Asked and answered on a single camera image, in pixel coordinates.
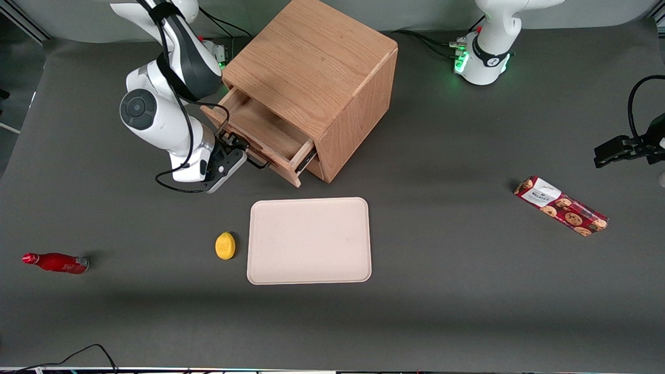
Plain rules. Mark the yellow lemon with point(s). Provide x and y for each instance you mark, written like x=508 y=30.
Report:
x=225 y=246

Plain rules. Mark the beige rectangular tray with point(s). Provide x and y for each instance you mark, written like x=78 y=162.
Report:
x=309 y=241

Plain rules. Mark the black clamp mount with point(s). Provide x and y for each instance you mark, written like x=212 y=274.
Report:
x=626 y=148

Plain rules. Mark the wooden drawer cabinet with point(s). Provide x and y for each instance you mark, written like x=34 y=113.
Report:
x=311 y=57

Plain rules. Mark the red bottle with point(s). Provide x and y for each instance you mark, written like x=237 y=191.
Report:
x=57 y=263

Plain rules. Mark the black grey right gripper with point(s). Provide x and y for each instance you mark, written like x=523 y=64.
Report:
x=227 y=147

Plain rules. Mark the red cookie package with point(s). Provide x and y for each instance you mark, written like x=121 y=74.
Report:
x=561 y=206

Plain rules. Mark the aluminium frame profile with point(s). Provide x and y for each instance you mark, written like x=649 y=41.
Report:
x=26 y=21

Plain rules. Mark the wooden drawer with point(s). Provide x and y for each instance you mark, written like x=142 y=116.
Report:
x=260 y=124

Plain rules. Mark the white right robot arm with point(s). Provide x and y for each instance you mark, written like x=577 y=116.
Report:
x=156 y=122

